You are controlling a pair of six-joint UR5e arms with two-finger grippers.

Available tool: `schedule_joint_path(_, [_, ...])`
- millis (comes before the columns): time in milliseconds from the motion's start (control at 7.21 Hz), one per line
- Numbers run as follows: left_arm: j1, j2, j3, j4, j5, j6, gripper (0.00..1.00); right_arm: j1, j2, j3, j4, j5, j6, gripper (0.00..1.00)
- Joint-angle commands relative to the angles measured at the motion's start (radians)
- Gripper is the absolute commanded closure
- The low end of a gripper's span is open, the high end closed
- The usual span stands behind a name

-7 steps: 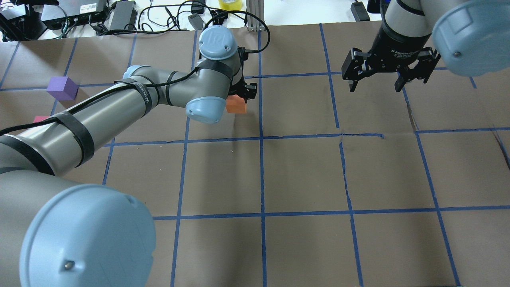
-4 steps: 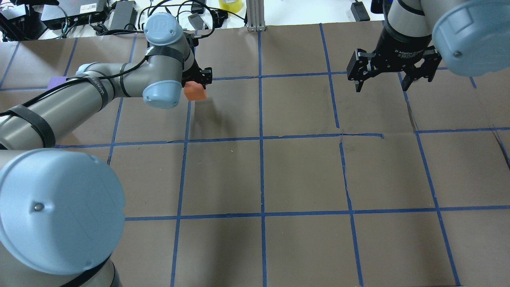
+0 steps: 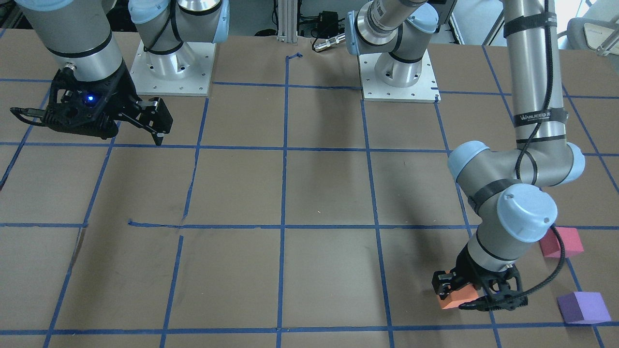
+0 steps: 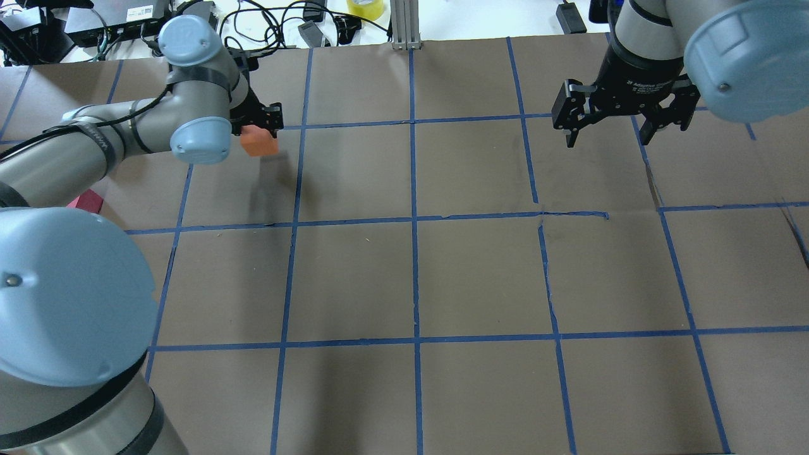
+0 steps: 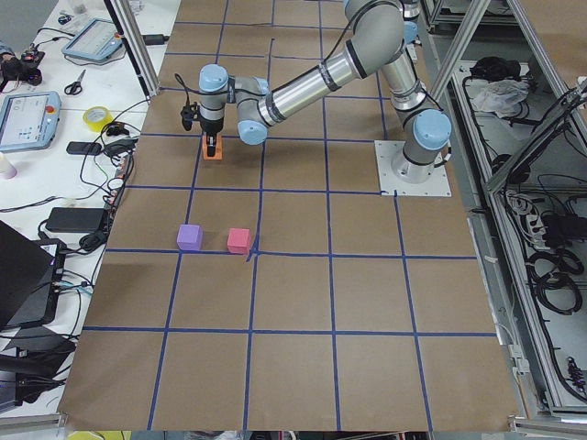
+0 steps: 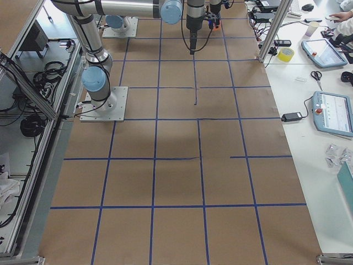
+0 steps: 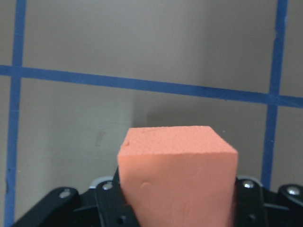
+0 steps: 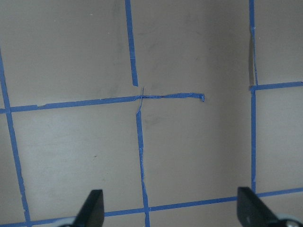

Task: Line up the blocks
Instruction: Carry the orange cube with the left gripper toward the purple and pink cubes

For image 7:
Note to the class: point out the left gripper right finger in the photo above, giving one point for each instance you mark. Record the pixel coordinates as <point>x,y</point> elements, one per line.
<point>256,206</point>

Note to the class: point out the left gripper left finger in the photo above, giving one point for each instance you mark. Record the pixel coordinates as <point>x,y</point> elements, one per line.
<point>102,205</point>

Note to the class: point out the orange foam block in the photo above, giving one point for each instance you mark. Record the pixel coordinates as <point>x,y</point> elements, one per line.
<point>180,176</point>

